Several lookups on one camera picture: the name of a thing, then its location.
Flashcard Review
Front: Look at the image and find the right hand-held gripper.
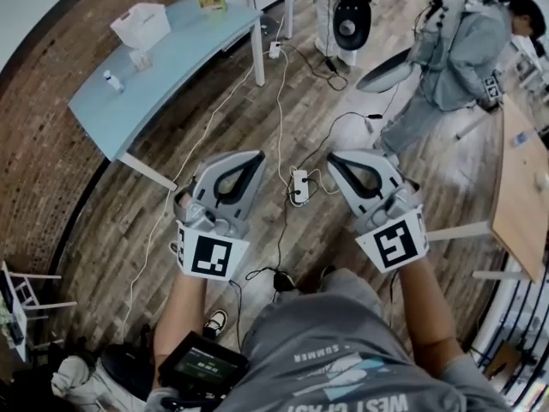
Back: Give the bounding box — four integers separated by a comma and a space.
327, 148, 431, 275

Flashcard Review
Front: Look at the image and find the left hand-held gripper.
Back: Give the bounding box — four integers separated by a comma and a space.
173, 150, 266, 283

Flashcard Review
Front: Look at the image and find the white perforated plastic basket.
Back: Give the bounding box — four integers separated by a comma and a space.
110, 3, 172, 52

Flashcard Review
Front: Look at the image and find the person's right forearm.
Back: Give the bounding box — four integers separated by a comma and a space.
394, 257, 467, 360

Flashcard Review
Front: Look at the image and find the person's left forearm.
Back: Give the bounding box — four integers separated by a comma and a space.
152, 272, 224, 385

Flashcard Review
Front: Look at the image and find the person's dark left shoe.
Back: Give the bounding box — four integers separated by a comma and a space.
274, 270, 296, 292

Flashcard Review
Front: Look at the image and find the grey office chair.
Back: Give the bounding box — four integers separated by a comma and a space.
355, 51, 413, 93

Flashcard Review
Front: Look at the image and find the wooden table with white legs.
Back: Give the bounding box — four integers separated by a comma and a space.
426, 92, 549, 282

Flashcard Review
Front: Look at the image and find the white spray bottle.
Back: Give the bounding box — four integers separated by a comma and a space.
102, 70, 125, 94

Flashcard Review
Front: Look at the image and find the black office chair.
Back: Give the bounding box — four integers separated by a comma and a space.
332, 2, 372, 51

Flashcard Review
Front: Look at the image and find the person's grey printed t-shirt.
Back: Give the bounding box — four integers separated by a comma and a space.
148, 268, 516, 412

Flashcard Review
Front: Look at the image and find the black wrist-mounted screen device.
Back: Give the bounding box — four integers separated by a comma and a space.
158, 331, 250, 398

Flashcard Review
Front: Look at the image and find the black metal rack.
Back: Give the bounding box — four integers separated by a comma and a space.
471, 264, 549, 403

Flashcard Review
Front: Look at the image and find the white shelf rack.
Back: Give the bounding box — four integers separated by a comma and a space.
0, 259, 78, 360

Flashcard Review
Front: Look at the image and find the black cable with inline switch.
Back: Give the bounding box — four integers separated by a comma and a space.
295, 112, 383, 175

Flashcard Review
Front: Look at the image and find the black floor cable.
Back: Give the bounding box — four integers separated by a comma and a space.
244, 189, 301, 285

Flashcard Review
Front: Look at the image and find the white cable between power strips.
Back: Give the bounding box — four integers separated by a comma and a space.
274, 53, 301, 179

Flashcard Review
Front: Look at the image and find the black cable with adapter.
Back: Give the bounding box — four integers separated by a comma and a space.
281, 43, 349, 93

